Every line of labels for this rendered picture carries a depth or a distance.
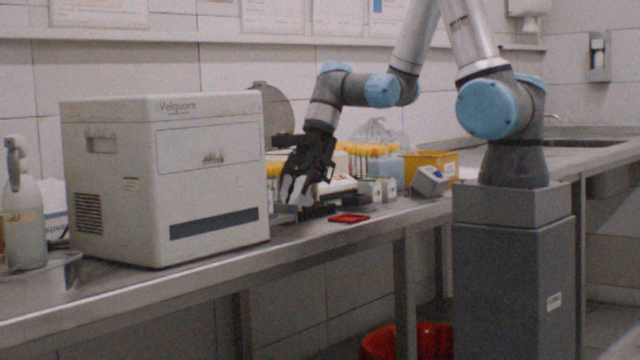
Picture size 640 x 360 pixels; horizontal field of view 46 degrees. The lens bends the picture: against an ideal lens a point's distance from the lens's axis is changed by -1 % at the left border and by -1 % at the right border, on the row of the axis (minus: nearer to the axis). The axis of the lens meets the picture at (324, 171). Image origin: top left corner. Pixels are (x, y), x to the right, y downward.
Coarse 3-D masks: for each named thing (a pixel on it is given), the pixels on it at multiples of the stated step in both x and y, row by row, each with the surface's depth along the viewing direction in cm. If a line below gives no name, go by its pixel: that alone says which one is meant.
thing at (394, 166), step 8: (368, 160) 201; (376, 160) 201; (384, 160) 201; (392, 160) 202; (400, 160) 205; (368, 168) 202; (376, 168) 200; (384, 168) 201; (392, 168) 203; (400, 168) 205; (368, 176) 202; (400, 176) 205; (400, 184) 205; (400, 192) 204
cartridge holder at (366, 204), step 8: (344, 200) 183; (352, 200) 181; (360, 200) 181; (368, 200) 183; (336, 208) 185; (344, 208) 183; (352, 208) 181; (360, 208) 180; (368, 208) 180; (376, 208) 183
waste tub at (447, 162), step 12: (408, 156) 212; (420, 156) 209; (432, 156) 207; (444, 156) 209; (456, 156) 216; (408, 168) 212; (444, 168) 209; (456, 168) 216; (408, 180) 213; (456, 180) 216
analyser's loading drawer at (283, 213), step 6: (276, 204) 153; (282, 204) 159; (288, 204) 158; (294, 204) 158; (276, 210) 153; (282, 210) 160; (288, 210) 158; (294, 210) 157; (270, 216) 152; (276, 216) 154; (282, 216) 156; (288, 216) 156; (294, 216) 157; (270, 222) 152; (276, 222) 153; (282, 222) 155; (288, 222) 159; (294, 222) 158
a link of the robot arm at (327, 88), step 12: (336, 60) 168; (324, 72) 168; (336, 72) 167; (348, 72) 167; (324, 84) 166; (336, 84) 165; (312, 96) 168; (324, 96) 165; (336, 96) 165; (336, 108) 166
